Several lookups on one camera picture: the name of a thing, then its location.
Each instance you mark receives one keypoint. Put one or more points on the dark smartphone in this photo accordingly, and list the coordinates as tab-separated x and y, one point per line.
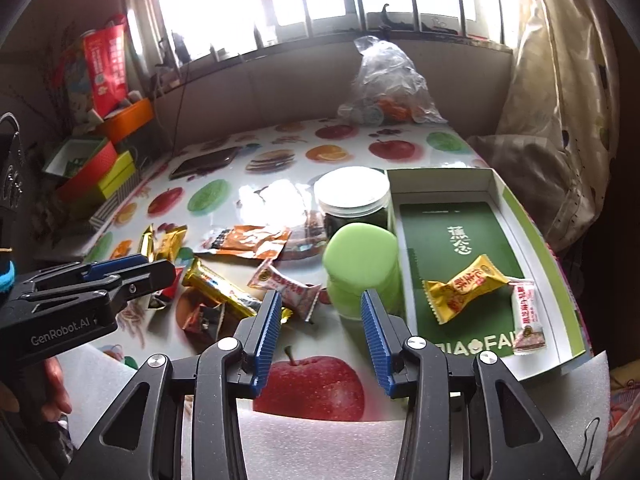
205	162

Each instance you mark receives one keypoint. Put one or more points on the yellow-green box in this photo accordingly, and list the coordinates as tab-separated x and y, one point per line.
117	175

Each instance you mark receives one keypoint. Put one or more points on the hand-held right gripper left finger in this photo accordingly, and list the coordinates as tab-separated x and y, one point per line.
265	332

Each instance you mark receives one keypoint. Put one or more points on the black hook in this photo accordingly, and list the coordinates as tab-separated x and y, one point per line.
387	15

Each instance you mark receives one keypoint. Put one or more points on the white foam sheet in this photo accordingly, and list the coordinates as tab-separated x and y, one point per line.
300	445

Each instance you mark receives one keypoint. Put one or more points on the striped box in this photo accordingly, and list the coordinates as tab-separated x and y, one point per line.
117	205

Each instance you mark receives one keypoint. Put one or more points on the clear jar with dark contents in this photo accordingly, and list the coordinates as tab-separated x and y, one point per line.
352	195

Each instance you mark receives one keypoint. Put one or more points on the red box white inside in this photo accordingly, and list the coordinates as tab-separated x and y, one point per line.
82	165

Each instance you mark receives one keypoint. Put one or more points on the black zipper bag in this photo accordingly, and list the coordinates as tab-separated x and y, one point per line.
10	175

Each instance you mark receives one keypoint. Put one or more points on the small gold snack packet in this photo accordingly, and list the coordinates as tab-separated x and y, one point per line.
170	245

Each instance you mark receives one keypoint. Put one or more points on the fruit printed table cover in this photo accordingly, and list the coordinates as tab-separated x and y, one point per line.
300	160

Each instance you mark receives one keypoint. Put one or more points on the black binder clip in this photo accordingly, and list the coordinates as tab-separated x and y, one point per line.
590	450

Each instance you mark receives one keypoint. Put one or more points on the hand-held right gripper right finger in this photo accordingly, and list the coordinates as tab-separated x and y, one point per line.
375	345

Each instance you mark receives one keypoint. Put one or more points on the orange and white snack packet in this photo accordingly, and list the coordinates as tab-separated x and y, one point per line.
250	242

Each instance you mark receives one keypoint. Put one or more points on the cream patterned curtain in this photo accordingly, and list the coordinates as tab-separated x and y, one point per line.
565	85

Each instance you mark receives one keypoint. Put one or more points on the small red snack packet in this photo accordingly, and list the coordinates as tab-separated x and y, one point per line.
202	320

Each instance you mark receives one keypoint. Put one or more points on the yellow candy packet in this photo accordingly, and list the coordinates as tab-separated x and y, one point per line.
462	287

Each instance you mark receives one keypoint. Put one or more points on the red paper bag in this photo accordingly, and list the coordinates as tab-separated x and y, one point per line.
107	67

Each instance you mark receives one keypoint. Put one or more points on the white candy packet black print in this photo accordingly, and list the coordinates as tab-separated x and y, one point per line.
282	285

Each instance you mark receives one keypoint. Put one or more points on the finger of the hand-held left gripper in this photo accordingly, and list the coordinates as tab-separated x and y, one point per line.
115	266
145	277

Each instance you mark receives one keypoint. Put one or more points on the light green plastic container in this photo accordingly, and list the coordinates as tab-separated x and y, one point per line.
362	265

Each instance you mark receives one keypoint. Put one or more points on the white candy packet red end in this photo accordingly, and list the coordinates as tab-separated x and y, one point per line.
527	317

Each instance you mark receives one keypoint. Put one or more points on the pink patterned cloth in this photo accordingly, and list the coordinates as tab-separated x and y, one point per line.
622	410

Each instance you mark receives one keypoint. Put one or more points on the person's left hand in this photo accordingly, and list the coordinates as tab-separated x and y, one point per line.
55	385

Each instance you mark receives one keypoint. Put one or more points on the clear plastic bag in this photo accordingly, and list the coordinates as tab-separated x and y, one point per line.
387	80

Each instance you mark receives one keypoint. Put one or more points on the orange box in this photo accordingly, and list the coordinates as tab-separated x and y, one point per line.
127	120

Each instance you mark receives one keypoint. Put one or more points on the barred window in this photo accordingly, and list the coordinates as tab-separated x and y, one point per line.
225	0

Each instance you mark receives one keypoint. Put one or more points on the illustrated paper bag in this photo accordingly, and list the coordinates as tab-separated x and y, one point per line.
77	85

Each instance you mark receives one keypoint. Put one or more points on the green and white cardboard box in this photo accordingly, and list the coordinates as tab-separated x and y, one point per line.
455	220

